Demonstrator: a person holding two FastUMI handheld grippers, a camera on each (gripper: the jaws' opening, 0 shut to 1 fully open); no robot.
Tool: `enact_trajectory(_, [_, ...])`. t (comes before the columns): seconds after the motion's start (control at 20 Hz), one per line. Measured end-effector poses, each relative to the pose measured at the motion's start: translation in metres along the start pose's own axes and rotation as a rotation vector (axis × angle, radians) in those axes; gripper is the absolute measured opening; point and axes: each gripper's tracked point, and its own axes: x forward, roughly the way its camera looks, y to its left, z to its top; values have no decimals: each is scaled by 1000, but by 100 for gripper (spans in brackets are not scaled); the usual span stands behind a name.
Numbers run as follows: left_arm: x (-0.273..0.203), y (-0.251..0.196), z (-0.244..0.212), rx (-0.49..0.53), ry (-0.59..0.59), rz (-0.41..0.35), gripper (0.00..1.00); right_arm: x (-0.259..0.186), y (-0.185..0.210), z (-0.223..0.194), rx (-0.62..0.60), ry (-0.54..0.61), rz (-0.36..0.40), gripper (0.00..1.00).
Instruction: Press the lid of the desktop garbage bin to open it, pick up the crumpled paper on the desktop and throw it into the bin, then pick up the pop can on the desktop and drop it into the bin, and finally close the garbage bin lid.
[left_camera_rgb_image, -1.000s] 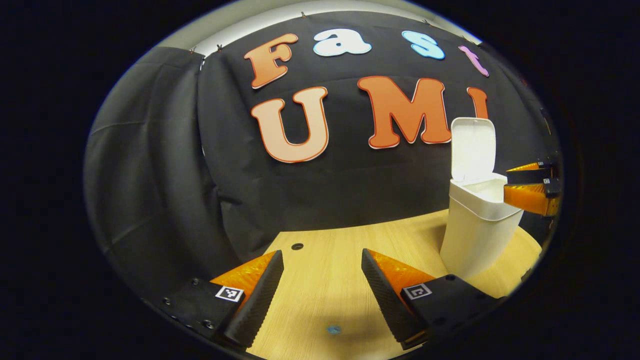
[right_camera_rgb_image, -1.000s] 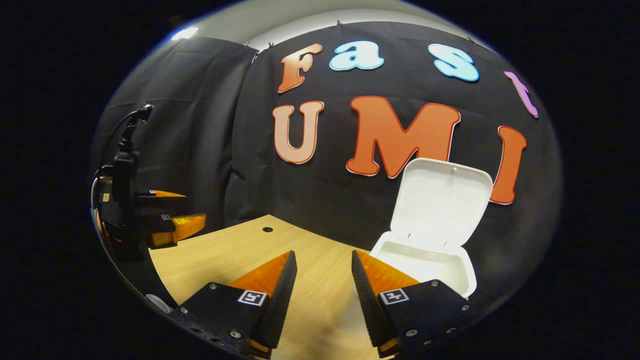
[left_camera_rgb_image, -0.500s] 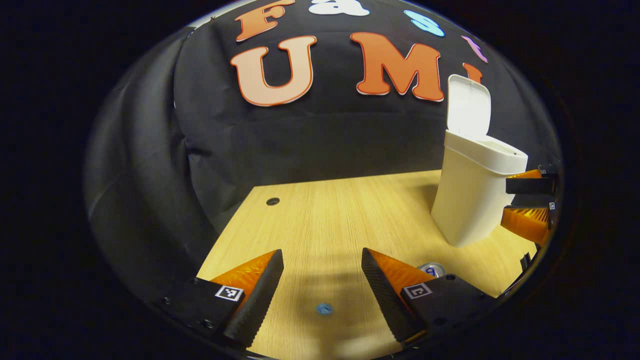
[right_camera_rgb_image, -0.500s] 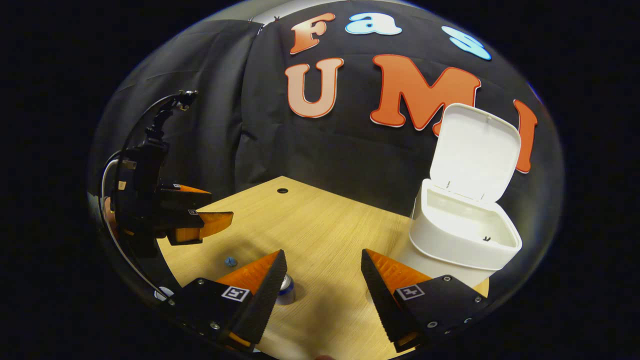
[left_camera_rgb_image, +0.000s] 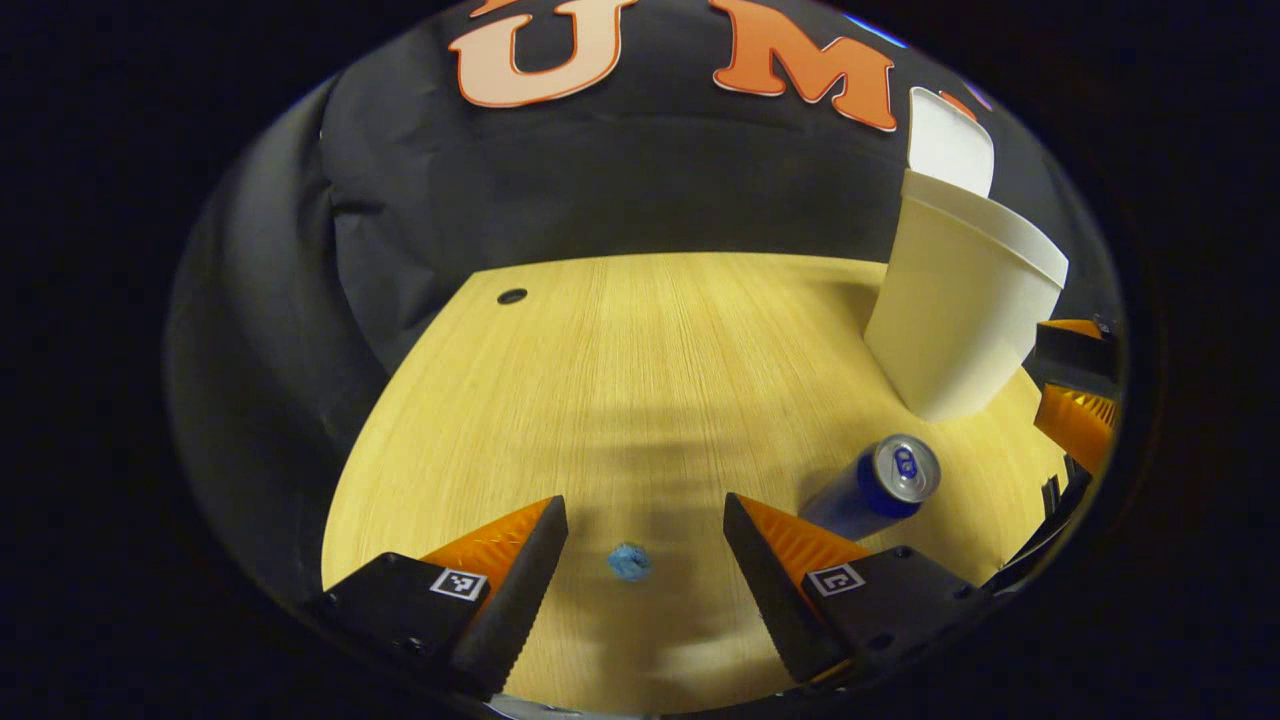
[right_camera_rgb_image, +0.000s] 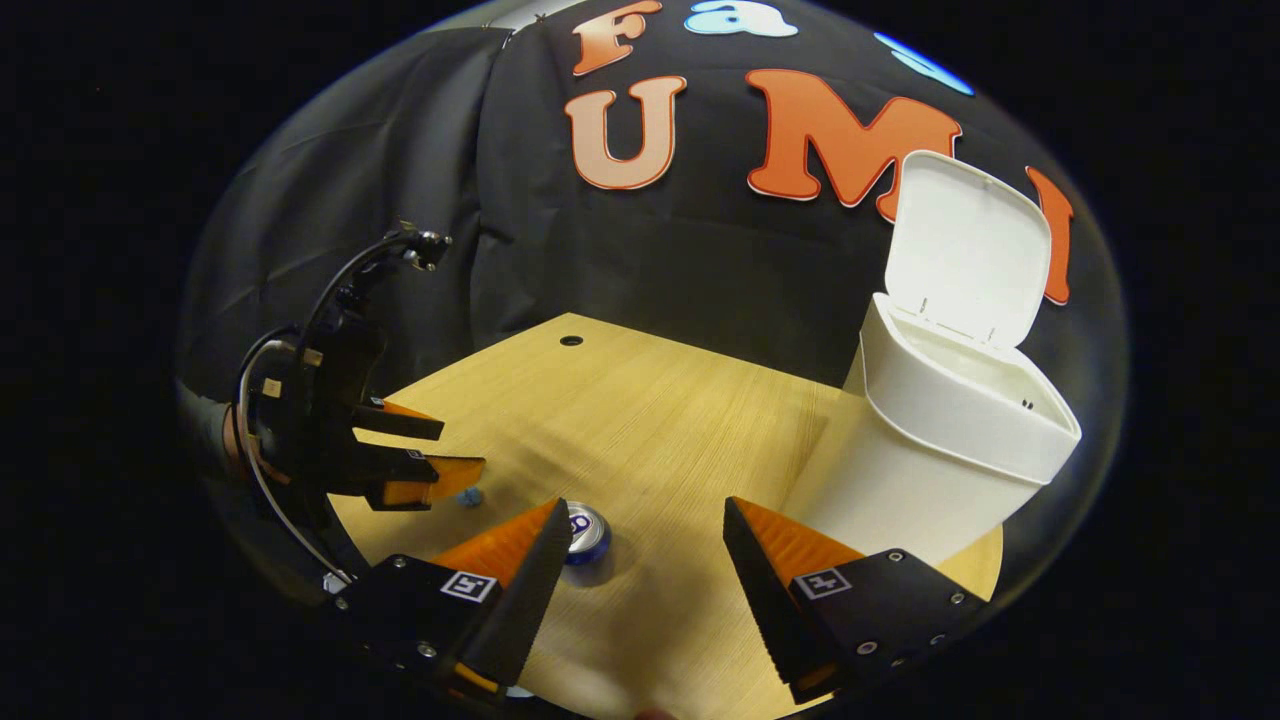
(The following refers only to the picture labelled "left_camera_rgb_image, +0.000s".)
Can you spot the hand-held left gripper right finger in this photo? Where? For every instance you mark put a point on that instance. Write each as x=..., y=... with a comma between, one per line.
x=775, y=600

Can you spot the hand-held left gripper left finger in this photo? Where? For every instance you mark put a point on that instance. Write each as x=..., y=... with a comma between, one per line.
x=515, y=600

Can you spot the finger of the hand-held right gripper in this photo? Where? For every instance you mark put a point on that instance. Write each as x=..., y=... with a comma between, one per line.
x=1075, y=360
x=1075, y=425

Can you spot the blue paper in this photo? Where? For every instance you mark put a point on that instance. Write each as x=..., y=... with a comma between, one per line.
x=630, y=562

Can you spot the white desktop garbage bin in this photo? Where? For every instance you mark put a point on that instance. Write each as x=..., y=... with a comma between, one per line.
x=960, y=320

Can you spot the blue pop can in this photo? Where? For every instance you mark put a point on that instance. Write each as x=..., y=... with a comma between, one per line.
x=870, y=490

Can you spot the wooden desktop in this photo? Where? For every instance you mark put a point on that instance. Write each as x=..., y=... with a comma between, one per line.
x=620, y=380

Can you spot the black desktop grommet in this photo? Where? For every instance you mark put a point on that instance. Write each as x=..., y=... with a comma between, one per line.
x=512, y=296

